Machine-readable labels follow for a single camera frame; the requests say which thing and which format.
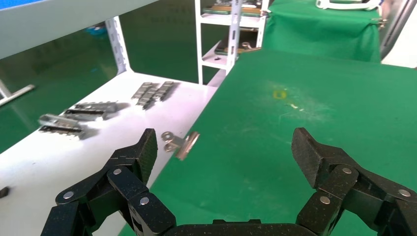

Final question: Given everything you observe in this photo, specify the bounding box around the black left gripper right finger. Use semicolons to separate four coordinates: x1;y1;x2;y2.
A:
291;127;417;236

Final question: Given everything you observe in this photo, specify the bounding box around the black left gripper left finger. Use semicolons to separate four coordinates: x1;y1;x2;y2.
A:
40;128;177;236

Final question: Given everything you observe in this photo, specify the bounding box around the silver slotted metal bar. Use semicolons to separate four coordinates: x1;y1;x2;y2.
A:
38;114;86;139
74;101;119;114
62;108;106;122

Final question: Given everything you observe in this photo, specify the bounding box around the silver ridged metal strip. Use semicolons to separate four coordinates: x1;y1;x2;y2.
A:
136;83;165;111
131;82;154;100
152;81;176;102

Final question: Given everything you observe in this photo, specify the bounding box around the green background table cloth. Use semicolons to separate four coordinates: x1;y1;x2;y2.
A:
262;0;383;63

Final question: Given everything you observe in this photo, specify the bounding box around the blue floor object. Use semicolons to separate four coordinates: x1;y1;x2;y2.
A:
85;25;108;37

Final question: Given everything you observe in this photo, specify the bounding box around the dark flat board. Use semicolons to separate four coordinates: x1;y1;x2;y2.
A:
214;29;262;57

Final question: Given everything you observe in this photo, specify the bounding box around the white metal shelf rack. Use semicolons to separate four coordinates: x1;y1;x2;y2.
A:
0;0;225;236

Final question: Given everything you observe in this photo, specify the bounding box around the white curved device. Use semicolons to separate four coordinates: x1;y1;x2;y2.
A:
315;0;382;11

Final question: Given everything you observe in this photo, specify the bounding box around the white background shelf rack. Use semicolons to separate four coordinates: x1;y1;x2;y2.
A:
195;0;271;86

